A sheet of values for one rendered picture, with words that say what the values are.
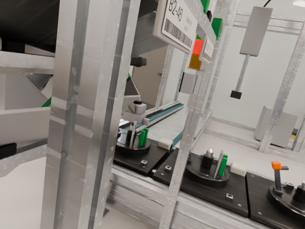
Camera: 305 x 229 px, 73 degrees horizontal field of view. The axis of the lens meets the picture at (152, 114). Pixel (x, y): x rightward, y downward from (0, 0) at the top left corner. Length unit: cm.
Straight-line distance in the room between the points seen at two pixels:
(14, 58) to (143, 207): 43
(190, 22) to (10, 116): 17
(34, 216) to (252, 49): 146
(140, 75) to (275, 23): 410
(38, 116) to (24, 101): 73
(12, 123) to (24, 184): 47
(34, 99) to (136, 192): 61
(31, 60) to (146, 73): 502
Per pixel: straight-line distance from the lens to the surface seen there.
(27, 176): 73
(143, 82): 531
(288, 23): 171
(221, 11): 41
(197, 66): 77
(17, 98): 97
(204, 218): 53
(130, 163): 60
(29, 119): 24
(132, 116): 65
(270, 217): 59
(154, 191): 53
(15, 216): 60
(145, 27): 29
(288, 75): 140
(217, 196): 57
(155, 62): 511
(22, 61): 27
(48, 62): 29
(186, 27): 17
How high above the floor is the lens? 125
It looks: 14 degrees down
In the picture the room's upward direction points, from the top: 12 degrees clockwise
